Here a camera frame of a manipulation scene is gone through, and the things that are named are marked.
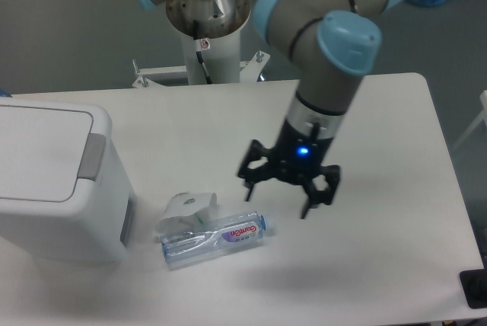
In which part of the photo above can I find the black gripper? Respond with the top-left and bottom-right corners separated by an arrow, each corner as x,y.
237,120 -> 341,219

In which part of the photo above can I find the white trash can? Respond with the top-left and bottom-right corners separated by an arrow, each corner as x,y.
1,97 -> 135,262

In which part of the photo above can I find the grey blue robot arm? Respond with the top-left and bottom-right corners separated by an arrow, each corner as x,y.
138,0 -> 402,210

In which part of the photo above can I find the crushed clear plastic bottle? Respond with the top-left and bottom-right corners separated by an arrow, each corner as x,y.
160,211 -> 275,267

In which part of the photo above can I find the black device at table edge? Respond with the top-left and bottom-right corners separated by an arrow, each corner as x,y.
459,269 -> 486,309

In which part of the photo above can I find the blue object at left edge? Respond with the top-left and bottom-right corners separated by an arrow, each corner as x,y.
0,88 -> 12,97

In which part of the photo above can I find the black cable on pedestal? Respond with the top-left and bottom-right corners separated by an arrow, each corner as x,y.
192,20 -> 213,85

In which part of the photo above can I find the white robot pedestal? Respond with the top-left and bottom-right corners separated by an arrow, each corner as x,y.
132,0 -> 271,88

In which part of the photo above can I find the white frame at right edge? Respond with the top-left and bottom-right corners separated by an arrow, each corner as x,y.
453,90 -> 487,151

